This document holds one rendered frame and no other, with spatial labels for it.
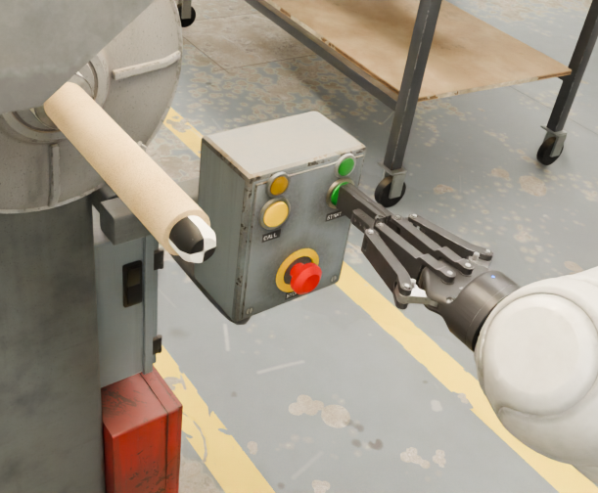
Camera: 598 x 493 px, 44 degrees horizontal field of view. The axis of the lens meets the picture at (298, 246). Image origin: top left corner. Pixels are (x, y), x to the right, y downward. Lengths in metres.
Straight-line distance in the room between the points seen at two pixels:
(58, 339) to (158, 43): 0.47
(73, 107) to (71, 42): 0.27
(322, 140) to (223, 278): 0.19
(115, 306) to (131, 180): 0.59
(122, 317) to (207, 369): 1.03
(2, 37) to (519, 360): 0.32
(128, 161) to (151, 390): 0.75
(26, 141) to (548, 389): 0.42
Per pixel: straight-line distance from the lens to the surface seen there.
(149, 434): 1.19
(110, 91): 0.63
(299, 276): 0.84
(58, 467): 1.18
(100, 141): 0.51
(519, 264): 2.73
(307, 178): 0.79
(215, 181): 0.81
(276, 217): 0.79
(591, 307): 0.46
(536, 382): 0.45
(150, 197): 0.45
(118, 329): 1.08
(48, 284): 0.93
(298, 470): 1.90
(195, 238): 0.43
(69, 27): 0.27
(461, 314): 0.70
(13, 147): 0.63
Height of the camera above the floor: 1.52
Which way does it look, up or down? 37 degrees down
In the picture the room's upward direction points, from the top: 9 degrees clockwise
